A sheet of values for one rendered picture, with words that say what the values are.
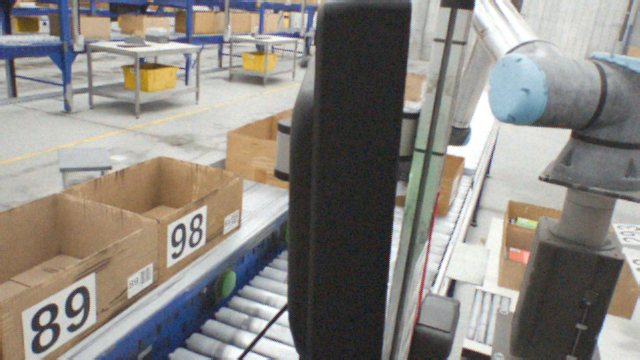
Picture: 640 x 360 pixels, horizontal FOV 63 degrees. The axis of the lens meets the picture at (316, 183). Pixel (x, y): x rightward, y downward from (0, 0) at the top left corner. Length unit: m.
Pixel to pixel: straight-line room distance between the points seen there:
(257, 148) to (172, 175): 0.40
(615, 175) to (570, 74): 0.24
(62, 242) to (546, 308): 1.18
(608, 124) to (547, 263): 0.34
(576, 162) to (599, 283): 0.28
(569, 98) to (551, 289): 0.45
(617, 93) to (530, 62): 0.19
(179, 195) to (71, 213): 0.40
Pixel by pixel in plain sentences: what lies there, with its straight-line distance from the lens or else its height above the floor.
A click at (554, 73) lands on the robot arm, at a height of 1.45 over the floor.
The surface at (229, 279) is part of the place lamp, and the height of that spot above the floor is 0.83.
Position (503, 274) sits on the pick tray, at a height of 0.80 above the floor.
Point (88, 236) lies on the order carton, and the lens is 1.37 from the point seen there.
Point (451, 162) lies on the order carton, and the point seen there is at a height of 0.88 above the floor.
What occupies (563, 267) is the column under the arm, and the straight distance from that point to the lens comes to 1.34.
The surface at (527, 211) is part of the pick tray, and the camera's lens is 2.31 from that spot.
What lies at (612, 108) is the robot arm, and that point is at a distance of 1.25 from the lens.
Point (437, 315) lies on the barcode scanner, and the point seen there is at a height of 1.09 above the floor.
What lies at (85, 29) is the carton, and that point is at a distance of 7.12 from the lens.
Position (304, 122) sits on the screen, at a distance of 0.34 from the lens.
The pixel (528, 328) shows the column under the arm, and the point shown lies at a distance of 1.42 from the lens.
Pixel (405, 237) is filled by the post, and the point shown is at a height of 1.24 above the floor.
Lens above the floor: 1.54
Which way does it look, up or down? 19 degrees down
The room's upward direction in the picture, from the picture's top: 6 degrees clockwise
